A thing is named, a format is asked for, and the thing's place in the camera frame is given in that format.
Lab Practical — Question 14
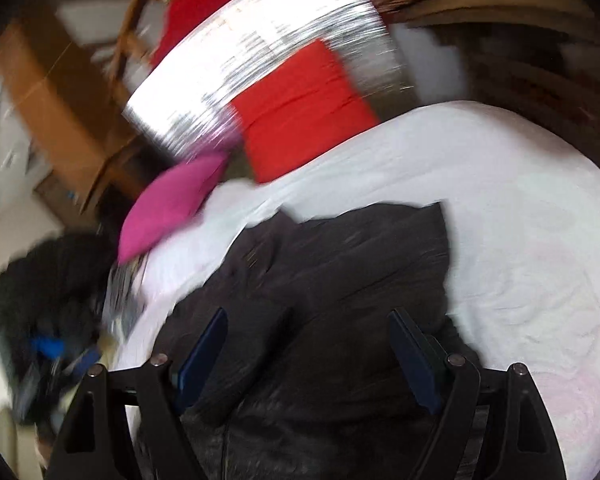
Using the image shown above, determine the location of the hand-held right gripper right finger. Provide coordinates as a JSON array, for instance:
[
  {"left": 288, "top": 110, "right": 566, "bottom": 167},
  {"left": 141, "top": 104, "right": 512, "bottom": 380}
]
[{"left": 387, "top": 308, "right": 567, "bottom": 480}]

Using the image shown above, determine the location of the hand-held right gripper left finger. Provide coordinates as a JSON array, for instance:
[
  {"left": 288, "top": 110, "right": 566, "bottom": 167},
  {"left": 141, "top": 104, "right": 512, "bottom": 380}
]
[{"left": 45, "top": 307, "right": 229, "bottom": 480}]

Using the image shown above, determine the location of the black quilted jacket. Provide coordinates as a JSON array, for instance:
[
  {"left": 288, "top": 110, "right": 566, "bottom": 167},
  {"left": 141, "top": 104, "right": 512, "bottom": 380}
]
[{"left": 130, "top": 201, "right": 486, "bottom": 480}]

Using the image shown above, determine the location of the grey garment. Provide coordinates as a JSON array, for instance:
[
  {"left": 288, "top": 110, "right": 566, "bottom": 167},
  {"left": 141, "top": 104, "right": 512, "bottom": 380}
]
[{"left": 102, "top": 255, "right": 148, "bottom": 336}]

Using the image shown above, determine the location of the pink pillow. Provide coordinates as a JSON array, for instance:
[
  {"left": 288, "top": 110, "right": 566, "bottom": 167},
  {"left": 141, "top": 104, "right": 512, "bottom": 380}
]
[{"left": 117, "top": 152, "right": 229, "bottom": 264}]

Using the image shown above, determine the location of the blue jacket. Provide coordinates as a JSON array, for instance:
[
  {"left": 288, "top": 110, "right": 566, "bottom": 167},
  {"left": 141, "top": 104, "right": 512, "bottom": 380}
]
[{"left": 27, "top": 335, "right": 103, "bottom": 376}]

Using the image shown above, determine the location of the white bed sheet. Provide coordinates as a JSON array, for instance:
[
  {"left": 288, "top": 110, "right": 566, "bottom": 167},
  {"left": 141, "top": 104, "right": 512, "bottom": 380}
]
[{"left": 112, "top": 101, "right": 600, "bottom": 480}]

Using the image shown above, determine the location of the wooden table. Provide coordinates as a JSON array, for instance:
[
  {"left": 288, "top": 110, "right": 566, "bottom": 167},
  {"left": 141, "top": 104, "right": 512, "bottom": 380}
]
[{"left": 35, "top": 130, "right": 181, "bottom": 211}]

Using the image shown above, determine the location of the cream sofa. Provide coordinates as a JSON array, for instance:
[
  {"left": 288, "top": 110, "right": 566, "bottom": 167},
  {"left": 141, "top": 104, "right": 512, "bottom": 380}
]
[{"left": 0, "top": 200, "right": 116, "bottom": 461}]

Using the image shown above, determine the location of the red pillow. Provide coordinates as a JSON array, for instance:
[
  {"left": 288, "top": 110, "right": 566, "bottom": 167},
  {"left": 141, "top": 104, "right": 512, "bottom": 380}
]
[{"left": 230, "top": 39, "right": 381, "bottom": 184}]

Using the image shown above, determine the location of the wooden bedside cabinet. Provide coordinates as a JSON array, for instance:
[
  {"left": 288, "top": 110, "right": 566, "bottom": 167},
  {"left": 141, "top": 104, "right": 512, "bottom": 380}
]
[{"left": 0, "top": 5, "right": 141, "bottom": 201}]

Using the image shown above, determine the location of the dark wooden cabinet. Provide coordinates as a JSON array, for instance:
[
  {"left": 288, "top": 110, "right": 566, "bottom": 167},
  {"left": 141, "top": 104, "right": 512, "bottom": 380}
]
[{"left": 405, "top": 0, "right": 600, "bottom": 171}]

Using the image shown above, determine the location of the silver insulation sheet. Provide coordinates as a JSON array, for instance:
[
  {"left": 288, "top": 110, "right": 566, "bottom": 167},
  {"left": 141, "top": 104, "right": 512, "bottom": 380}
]
[{"left": 124, "top": 0, "right": 406, "bottom": 161}]

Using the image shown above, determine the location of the red cloth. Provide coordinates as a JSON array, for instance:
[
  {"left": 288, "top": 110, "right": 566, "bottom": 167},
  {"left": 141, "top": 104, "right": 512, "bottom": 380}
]
[{"left": 150, "top": 0, "right": 301, "bottom": 68}]

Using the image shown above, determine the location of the wooden frame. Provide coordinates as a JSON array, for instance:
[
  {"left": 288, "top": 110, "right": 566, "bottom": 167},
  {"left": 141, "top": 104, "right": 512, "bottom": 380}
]
[{"left": 110, "top": 0, "right": 181, "bottom": 86}]

